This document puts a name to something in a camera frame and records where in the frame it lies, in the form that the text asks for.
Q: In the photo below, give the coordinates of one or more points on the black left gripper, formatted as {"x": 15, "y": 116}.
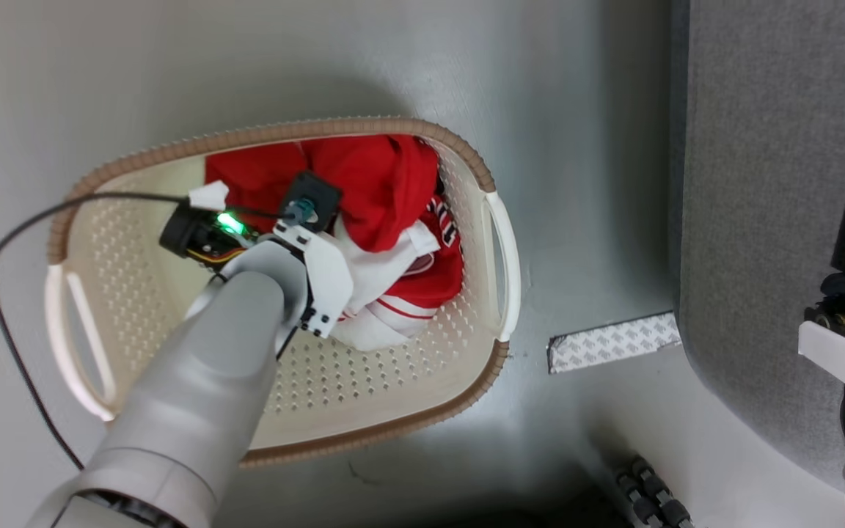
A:
{"x": 202, "y": 235}

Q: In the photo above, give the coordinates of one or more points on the red garment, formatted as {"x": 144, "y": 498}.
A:
{"x": 371, "y": 183}

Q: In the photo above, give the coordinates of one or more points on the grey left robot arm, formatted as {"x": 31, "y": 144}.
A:
{"x": 195, "y": 411}

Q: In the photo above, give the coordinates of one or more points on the grey fabric sofa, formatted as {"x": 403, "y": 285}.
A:
{"x": 760, "y": 183}

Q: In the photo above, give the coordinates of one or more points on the red and white jersey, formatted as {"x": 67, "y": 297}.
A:
{"x": 408, "y": 301}

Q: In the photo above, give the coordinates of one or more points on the cream perforated laundry basket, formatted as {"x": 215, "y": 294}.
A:
{"x": 364, "y": 381}

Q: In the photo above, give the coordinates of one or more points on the white patterned floor tape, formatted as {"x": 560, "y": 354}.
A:
{"x": 613, "y": 342}

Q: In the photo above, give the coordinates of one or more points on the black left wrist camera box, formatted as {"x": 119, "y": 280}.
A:
{"x": 316, "y": 191}

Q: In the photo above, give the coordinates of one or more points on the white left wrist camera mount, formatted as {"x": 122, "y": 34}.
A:
{"x": 327, "y": 279}

